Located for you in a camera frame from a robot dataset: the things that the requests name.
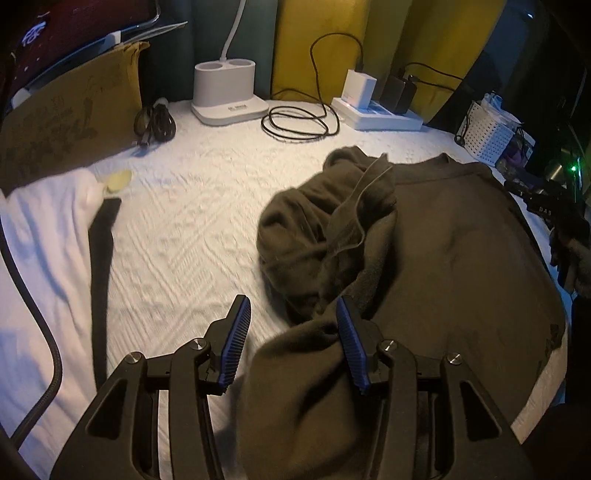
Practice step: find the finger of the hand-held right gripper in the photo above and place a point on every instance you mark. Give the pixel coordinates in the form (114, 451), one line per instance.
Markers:
(521, 188)

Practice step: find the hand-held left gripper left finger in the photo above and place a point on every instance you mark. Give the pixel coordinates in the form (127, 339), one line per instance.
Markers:
(235, 341)

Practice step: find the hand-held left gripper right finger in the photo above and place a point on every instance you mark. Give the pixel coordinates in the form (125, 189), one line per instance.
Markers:
(353, 346)

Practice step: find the dark brown sweatshirt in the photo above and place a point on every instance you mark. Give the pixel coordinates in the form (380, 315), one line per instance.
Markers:
(438, 258)

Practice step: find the purple plastic object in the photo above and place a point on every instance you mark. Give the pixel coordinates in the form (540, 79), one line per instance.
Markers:
(515, 157)

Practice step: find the white perforated basket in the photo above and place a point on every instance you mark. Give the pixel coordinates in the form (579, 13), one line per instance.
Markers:
(489, 136)

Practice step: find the crumpled plastic bags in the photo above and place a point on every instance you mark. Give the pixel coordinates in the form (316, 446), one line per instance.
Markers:
(501, 108)

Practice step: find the white textured bedspread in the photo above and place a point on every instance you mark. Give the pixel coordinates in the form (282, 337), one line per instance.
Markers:
(194, 221)

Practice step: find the black charger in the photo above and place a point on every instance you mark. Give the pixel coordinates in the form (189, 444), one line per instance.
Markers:
(410, 97)
(391, 94)

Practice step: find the white power strip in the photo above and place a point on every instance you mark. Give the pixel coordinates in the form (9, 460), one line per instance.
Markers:
(383, 121)

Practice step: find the white charger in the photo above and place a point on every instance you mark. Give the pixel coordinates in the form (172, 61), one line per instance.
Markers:
(360, 87)

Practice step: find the small pale yellow pouch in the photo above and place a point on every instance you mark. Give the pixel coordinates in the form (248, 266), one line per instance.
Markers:
(117, 181)

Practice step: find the white cloth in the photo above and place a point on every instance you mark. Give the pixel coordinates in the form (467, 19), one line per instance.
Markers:
(41, 258)

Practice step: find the white desk lamp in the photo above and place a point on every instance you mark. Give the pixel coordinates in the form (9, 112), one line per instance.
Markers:
(226, 92)

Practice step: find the yellow curtain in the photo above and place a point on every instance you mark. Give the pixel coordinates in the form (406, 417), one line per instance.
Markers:
(314, 46)

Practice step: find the brown cardboard box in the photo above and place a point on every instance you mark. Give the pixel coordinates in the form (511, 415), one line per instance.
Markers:
(60, 120)

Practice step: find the teal curtain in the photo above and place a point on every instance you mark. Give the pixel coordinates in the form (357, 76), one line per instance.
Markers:
(184, 27)

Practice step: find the tablet with red screen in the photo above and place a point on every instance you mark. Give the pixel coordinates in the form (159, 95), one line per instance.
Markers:
(69, 32)

